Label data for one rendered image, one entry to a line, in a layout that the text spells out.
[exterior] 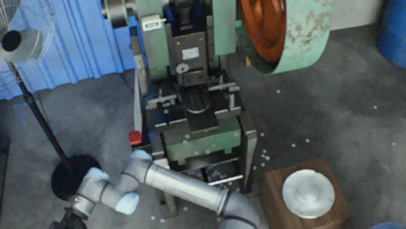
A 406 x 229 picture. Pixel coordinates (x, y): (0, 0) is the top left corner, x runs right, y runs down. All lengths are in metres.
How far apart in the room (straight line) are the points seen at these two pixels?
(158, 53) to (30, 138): 1.75
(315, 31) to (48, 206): 2.04
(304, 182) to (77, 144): 1.67
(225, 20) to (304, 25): 0.37
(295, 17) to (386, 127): 1.84
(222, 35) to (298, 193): 0.95
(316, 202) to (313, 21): 1.05
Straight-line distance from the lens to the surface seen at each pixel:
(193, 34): 1.59
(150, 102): 1.91
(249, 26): 1.85
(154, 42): 1.52
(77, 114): 3.04
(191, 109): 1.78
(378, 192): 2.61
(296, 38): 1.33
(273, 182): 2.06
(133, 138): 1.76
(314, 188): 2.06
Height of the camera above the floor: 2.12
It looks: 50 degrees down
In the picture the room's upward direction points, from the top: 4 degrees counter-clockwise
